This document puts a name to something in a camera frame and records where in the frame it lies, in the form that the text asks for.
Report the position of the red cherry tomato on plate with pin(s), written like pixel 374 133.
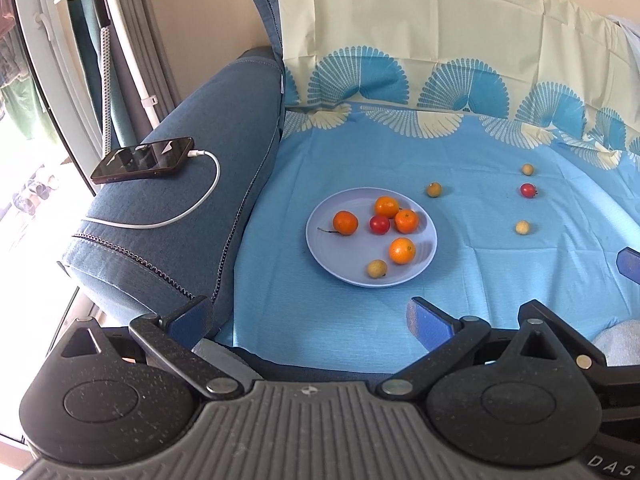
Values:
pixel 379 224

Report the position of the tan longan on plate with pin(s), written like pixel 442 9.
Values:
pixel 377 269

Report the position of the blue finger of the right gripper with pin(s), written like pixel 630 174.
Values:
pixel 628 264

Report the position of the small orange tangerine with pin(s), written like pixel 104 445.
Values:
pixel 406 221

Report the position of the white window frame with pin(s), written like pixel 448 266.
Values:
pixel 52 49

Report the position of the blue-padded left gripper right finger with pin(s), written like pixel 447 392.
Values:
pixel 450 342

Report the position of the dotted white pole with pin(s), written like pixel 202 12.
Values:
pixel 105 59

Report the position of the light blue trouser leg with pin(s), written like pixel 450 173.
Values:
pixel 620 344

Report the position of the blue patterned bed sheet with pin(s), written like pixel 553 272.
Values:
pixel 398 94

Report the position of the blue sofa armrest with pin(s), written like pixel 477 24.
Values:
pixel 152 245

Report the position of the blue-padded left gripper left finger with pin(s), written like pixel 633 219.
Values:
pixel 168 341

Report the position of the red cherry tomato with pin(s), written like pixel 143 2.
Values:
pixel 528 190
pixel 379 224

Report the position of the orange tangerine with stem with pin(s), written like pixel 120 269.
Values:
pixel 344 223

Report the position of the orange tangerine top of plate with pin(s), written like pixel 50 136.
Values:
pixel 386 206

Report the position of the light purple plate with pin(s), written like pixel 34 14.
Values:
pixel 346 257

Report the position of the orange tangerine lower plate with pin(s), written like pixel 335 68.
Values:
pixel 402 251

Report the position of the black smartphone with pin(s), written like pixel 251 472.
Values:
pixel 143 161

